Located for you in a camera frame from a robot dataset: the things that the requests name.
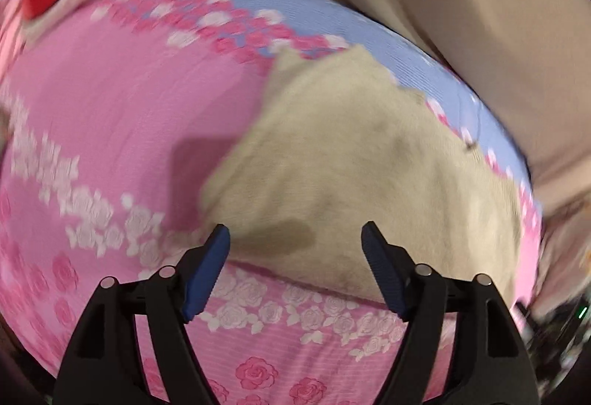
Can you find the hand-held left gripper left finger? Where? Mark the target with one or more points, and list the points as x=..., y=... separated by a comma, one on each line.
x=207, y=271

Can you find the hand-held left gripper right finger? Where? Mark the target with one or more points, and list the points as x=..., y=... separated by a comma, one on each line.
x=383, y=271

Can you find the beige sweater with black hearts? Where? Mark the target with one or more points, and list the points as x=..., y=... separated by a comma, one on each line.
x=351, y=165

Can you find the pink floral bedsheet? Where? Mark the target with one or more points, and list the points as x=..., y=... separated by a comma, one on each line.
x=115, y=109

